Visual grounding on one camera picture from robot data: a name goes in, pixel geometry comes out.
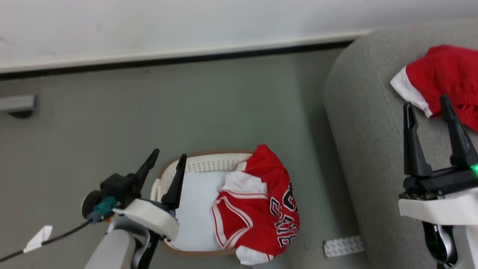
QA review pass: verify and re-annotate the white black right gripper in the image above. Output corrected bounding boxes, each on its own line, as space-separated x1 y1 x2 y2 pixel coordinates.
397 94 478 226

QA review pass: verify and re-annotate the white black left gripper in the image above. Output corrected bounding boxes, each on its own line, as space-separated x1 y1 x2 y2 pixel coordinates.
112 148 187 241

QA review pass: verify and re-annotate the red garment with white hem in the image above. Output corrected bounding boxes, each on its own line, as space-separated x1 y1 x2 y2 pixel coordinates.
390 44 478 132

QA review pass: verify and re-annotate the red striped basketball jersey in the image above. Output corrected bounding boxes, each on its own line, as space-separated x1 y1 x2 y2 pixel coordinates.
211 144 301 266

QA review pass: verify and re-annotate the white perforated basket brown rim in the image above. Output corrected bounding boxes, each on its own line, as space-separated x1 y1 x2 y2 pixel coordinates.
150 149 263 258

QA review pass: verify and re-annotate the plain white cloth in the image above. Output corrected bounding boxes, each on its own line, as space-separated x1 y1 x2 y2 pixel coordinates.
175 170 239 252

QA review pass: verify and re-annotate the grey fabric sofa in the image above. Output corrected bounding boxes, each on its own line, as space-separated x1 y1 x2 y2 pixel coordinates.
323 17 478 269

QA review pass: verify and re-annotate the white and black baseboard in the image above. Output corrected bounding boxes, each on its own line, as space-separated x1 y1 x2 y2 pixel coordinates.
0 28 375 81

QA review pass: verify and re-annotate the white textured floor strip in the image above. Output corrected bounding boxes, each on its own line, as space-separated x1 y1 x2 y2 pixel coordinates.
322 235 366 259

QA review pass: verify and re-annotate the white cable tag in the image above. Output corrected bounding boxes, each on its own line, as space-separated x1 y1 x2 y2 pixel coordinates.
23 225 53 254

